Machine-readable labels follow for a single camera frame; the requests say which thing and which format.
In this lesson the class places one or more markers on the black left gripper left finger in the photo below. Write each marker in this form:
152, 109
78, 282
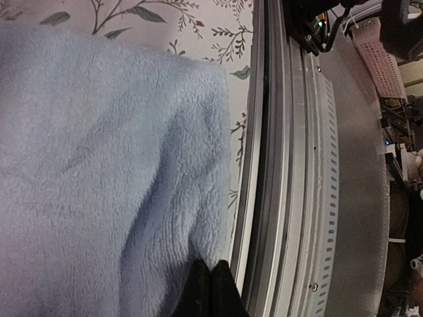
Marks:
195, 297

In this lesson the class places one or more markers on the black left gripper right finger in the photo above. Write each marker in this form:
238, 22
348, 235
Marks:
225, 298

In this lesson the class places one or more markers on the light blue towel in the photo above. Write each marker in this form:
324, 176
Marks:
114, 173

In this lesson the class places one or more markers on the aluminium front rail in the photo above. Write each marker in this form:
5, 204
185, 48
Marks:
311, 231

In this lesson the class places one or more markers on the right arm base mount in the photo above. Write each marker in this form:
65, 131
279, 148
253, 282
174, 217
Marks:
308, 23

